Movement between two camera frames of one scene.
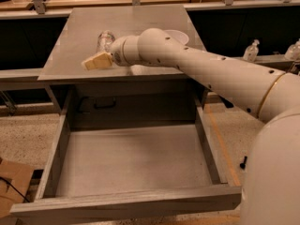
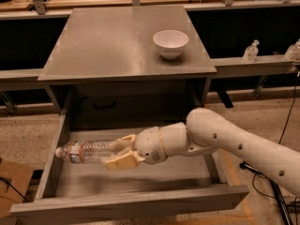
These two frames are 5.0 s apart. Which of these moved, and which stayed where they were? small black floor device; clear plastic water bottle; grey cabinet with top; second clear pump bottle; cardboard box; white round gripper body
Moved: white round gripper body; clear plastic water bottle
Stayed: grey cabinet with top; small black floor device; second clear pump bottle; cardboard box
